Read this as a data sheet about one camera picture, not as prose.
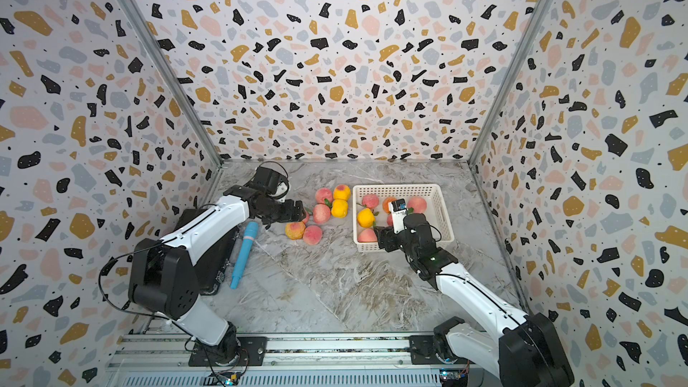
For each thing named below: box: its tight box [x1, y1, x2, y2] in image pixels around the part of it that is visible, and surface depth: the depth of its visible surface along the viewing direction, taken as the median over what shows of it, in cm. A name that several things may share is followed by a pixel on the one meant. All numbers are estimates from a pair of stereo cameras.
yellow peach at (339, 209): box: [330, 198, 349, 219], surface depth 102 cm
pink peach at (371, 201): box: [361, 193, 380, 210], surface depth 105 cm
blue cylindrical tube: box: [230, 221, 259, 290], surface depth 92 cm
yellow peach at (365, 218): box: [357, 207, 376, 229], surface depth 99 cm
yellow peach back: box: [333, 184, 351, 200], surface depth 107 cm
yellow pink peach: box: [284, 221, 307, 241], surface depth 96 cm
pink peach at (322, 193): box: [315, 187, 334, 205], surface depth 105 cm
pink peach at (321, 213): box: [312, 203, 331, 225], surface depth 100 cm
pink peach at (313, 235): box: [302, 224, 324, 246], surface depth 94 cm
